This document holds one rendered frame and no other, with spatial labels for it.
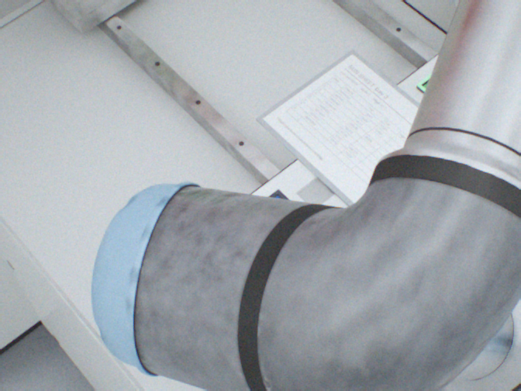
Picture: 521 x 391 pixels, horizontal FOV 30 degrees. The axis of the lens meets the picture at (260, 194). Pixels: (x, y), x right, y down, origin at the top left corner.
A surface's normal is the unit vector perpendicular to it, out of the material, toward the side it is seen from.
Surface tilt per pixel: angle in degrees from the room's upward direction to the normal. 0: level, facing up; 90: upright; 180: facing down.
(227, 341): 58
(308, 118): 0
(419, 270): 21
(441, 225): 13
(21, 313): 90
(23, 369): 0
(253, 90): 0
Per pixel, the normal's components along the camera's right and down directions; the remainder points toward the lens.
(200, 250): -0.51, -0.47
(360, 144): -0.07, -0.53
